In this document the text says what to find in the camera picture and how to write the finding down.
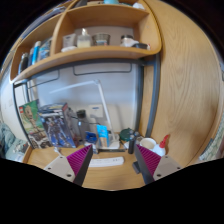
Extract green toy figure box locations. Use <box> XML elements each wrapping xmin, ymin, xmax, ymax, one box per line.
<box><xmin>18</xmin><ymin>99</ymin><xmax>54</xmax><ymax>150</ymax></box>

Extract white wall-mounted device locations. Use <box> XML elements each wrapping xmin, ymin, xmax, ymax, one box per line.
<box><xmin>88</xmin><ymin>103</ymin><xmax>105</xmax><ymax>118</ymax></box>

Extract wooden shelf unit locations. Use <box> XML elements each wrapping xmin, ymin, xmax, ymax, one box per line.
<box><xmin>9</xmin><ymin>0</ymin><xmax>163</xmax><ymax>84</ymax></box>

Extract small open blue box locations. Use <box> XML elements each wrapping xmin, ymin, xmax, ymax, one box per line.
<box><xmin>84</xmin><ymin>130</ymin><xmax>99</xmax><ymax>154</ymax></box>

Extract dark clear water bottle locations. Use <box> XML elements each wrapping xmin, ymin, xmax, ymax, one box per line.
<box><xmin>75</xmin><ymin>109</ymin><xmax>90</xmax><ymax>141</ymax></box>

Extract tall light blue box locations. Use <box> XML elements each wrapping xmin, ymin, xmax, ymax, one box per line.
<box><xmin>96</xmin><ymin>124</ymin><xmax>110</xmax><ymax>148</ymax></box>

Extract white cup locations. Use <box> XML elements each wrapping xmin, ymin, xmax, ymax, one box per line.
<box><xmin>139</xmin><ymin>137</ymin><xmax>158</xmax><ymax>151</ymax></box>

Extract white power strip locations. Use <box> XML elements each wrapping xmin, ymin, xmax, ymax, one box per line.
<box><xmin>88</xmin><ymin>156</ymin><xmax>125</xmax><ymax>168</ymax></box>

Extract bed with teal blanket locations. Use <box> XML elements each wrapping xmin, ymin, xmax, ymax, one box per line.
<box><xmin>0</xmin><ymin>123</ymin><xmax>31</xmax><ymax>163</ymax></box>

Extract white desk lamp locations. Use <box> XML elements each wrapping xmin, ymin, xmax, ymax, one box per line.
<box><xmin>49</xmin><ymin>78</ymin><xmax>121</xmax><ymax>150</ymax></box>

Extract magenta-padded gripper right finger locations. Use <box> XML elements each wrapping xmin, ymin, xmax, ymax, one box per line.
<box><xmin>133</xmin><ymin>144</ymin><xmax>184</xmax><ymax>185</ymax></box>

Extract grey metal desk frame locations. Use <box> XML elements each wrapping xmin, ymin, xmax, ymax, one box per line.
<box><xmin>12</xmin><ymin>53</ymin><xmax>162</xmax><ymax>141</ymax></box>

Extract robot model kit box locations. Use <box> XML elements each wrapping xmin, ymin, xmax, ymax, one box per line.
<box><xmin>37</xmin><ymin>102</ymin><xmax>77</xmax><ymax>149</ymax></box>

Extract white power strip cable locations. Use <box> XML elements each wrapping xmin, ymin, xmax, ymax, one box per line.
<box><xmin>53</xmin><ymin>146</ymin><xmax>64</xmax><ymax>158</ymax></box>

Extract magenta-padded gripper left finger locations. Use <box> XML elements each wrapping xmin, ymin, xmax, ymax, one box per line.
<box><xmin>43</xmin><ymin>144</ymin><xmax>95</xmax><ymax>187</ymax></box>

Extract white bottle with red cap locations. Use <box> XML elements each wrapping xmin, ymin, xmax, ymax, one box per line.
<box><xmin>151</xmin><ymin>134</ymin><xmax>171</xmax><ymax>158</ymax></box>

